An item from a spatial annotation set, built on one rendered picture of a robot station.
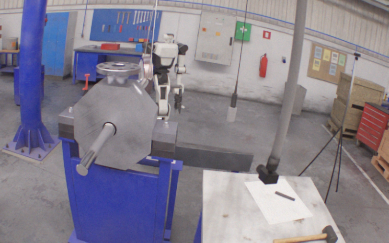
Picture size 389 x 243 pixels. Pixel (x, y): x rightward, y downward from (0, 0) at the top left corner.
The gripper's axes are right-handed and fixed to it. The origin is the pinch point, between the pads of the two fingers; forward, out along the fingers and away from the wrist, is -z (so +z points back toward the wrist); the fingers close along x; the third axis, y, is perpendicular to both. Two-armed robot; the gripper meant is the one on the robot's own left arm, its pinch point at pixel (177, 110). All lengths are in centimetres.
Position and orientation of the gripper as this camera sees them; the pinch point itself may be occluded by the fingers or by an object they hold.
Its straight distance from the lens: 358.9
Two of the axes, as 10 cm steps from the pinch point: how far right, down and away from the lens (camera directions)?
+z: 0.5, -9.9, -1.6
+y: 8.9, -0.3, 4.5
